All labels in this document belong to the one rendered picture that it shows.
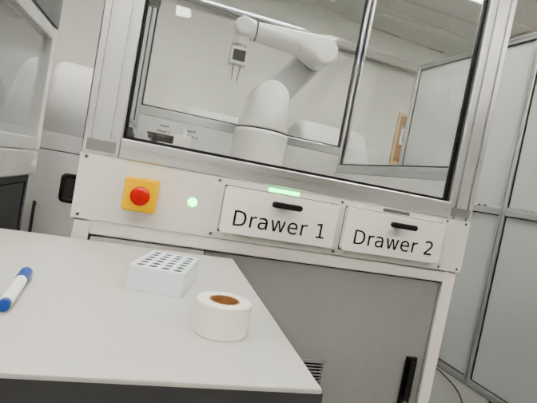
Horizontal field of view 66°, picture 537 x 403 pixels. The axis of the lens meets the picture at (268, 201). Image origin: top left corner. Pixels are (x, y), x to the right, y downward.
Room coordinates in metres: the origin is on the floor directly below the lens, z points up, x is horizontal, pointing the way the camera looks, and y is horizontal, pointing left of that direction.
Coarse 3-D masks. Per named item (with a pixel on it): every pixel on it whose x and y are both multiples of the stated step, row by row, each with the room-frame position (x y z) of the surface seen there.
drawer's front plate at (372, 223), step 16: (352, 208) 1.05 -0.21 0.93; (352, 224) 1.05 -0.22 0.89; (368, 224) 1.06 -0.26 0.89; (384, 224) 1.07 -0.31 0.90; (416, 224) 1.09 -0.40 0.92; (432, 224) 1.11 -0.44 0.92; (352, 240) 1.05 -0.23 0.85; (384, 240) 1.07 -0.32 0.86; (400, 240) 1.08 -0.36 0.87; (416, 240) 1.10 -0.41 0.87; (432, 240) 1.11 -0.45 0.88; (384, 256) 1.08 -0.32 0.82; (400, 256) 1.09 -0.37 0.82; (416, 256) 1.10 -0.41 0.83; (432, 256) 1.11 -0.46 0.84
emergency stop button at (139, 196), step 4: (136, 188) 0.86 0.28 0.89; (140, 188) 0.87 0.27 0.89; (144, 188) 0.87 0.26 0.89; (132, 192) 0.86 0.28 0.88; (136, 192) 0.86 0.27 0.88; (140, 192) 0.86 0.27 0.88; (144, 192) 0.87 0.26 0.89; (148, 192) 0.87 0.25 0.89; (132, 196) 0.86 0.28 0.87; (136, 196) 0.86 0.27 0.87; (140, 196) 0.86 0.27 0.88; (144, 196) 0.87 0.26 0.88; (148, 196) 0.87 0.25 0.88; (132, 200) 0.86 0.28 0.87; (136, 200) 0.86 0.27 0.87; (140, 200) 0.86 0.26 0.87; (144, 200) 0.87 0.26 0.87; (148, 200) 0.87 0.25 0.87; (136, 204) 0.87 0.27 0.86; (140, 204) 0.87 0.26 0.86; (144, 204) 0.87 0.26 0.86
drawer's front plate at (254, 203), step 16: (240, 192) 0.97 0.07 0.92; (256, 192) 0.98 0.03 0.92; (224, 208) 0.96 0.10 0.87; (240, 208) 0.97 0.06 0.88; (256, 208) 0.98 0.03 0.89; (272, 208) 0.99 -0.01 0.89; (304, 208) 1.01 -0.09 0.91; (320, 208) 1.02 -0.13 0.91; (336, 208) 1.04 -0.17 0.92; (224, 224) 0.97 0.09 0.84; (256, 224) 0.99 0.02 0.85; (288, 224) 1.01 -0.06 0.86; (304, 224) 1.02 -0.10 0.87; (288, 240) 1.01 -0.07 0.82; (304, 240) 1.02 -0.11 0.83; (320, 240) 1.03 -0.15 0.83
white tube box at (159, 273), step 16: (144, 256) 0.68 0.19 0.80; (160, 256) 0.70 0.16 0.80; (176, 256) 0.72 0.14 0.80; (128, 272) 0.61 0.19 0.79; (144, 272) 0.61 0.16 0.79; (160, 272) 0.61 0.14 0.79; (176, 272) 0.61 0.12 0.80; (192, 272) 0.68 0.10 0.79; (128, 288) 0.61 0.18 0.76; (144, 288) 0.61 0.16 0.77; (160, 288) 0.61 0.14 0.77; (176, 288) 0.61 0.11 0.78
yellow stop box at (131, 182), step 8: (128, 176) 0.90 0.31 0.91; (128, 184) 0.88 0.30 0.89; (136, 184) 0.89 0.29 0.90; (144, 184) 0.89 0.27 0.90; (152, 184) 0.90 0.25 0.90; (128, 192) 0.88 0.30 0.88; (152, 192) 0.90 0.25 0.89; (128, 200) 0.88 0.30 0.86; (152, 200) 0.90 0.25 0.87; (128, 208) 0.89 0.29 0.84; (136, 208) 0.89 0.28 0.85; (144, 208) 0.89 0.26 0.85; (152, 208) 0.90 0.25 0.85
